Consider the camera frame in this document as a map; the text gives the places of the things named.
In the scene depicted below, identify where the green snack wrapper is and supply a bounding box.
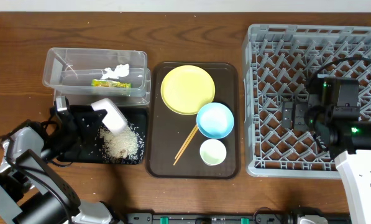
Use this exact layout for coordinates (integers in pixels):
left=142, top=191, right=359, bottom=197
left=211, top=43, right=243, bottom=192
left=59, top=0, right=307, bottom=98
left=91, top=79, right=132, bottom=88

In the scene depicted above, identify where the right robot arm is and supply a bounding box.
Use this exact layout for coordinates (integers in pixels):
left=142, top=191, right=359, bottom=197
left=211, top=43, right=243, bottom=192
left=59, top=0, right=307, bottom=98
left=282, top=77, right=371, bottom=223

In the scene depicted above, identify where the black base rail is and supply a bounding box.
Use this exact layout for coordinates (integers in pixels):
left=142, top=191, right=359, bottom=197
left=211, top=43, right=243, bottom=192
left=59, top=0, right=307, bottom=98
left=124, top=211, right=352, bottom=224

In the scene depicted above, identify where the clear plastic waste bin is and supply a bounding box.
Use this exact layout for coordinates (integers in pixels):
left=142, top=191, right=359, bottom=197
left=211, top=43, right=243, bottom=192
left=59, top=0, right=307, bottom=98
left=42, top=47, right=151, bottom=106

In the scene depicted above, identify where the white tissue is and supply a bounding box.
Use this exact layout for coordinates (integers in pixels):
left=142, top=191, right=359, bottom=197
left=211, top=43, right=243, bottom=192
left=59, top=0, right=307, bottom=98
left=101, top=64, right=130, bottom=80

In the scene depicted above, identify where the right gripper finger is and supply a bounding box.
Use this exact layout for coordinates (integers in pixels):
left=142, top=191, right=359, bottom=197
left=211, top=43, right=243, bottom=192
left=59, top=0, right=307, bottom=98
left=282, top=101, right=294, bottom=128
left=293, top=103, right=308, bottom=130

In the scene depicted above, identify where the light blue bowl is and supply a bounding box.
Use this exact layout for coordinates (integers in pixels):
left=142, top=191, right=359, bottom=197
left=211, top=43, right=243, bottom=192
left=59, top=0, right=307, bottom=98
left=196, top=102, right=234, bottom=139

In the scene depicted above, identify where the pile of rice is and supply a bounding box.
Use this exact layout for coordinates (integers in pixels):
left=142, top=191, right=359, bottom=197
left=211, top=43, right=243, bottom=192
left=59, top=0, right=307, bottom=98
left=98, top=123, right=145, bottom=165

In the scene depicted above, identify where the pink bowl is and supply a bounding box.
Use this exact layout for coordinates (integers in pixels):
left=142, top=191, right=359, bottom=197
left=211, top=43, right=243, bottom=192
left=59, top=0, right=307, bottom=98
left=91, top=98, right=127, bottom=136

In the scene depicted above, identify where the wooden chopstick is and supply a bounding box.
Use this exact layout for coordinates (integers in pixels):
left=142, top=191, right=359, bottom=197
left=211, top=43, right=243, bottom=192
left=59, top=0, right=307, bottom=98
left=175, top=124, right=198, bottom=159
left=173, top=126, right=199, bottom=167

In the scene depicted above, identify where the yellow round plate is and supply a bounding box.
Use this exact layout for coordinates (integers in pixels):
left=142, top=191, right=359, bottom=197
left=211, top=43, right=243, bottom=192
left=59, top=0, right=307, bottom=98
left=160, top=65, right=216, bottom=115

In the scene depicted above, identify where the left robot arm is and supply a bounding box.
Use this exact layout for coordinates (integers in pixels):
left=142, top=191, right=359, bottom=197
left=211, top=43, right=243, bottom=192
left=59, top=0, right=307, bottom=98
left=0, top=109, right=126, bottom=223

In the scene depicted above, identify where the black waste tray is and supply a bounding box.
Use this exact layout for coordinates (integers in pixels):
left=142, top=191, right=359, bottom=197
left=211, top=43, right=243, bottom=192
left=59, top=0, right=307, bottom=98
left=58, top=108, right=148, bottom=164

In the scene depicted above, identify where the grey dishwasher rack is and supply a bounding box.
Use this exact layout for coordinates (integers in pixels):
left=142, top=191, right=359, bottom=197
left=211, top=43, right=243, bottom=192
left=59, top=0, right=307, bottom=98
left=242, top=24, right=371, bottom=179

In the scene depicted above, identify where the small pale green cup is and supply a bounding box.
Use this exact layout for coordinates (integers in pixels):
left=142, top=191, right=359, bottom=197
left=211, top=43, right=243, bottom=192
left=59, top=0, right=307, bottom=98
left=199, top=139, right=227, bottom=166

